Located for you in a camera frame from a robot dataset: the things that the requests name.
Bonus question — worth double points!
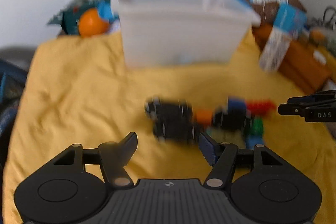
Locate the black toy car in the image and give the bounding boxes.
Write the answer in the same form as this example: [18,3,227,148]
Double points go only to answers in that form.
[144,97,199,143]
[212,107,251,132]

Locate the orange toy brick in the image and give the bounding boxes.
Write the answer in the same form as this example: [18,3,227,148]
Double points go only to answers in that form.
[194,109,213,127]

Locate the orange box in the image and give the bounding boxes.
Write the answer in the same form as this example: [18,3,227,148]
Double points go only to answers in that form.
[252,24,331,94]

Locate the green toy brick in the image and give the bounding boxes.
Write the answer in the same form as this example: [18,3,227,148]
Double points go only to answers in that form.
[249,117,264,137]

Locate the blue toy brick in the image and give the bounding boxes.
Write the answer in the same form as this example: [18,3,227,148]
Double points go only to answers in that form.
[227,97,247,111]

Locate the red toy brick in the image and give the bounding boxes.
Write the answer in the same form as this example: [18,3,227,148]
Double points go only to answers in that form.
[246,100,277,117]

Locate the netted fruit bag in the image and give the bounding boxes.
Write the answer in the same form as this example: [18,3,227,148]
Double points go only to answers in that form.
[306,27,335,57]

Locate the yellow cloth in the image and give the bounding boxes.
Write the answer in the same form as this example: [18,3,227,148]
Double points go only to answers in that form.
[0,28,336,224]

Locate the white milk carton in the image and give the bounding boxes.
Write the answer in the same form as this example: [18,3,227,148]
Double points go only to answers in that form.
[259,27,291,72]

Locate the light blue carton box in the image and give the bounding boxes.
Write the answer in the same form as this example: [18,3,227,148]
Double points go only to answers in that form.
[273,3,307,39]

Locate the blue bag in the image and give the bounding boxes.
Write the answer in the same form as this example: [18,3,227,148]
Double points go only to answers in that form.
[1,59,27,167]

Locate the orange ball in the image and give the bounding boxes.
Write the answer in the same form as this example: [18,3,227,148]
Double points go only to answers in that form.
[78,8,110,37]

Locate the translucent plastic storage bin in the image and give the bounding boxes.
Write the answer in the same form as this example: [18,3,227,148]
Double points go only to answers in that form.
[110,0,261,68]

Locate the dark green package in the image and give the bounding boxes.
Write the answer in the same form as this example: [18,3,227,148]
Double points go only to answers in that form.
[47,0,110,35]

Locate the black cables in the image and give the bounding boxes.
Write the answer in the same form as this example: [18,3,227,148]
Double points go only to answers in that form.
[308,5,336,29]

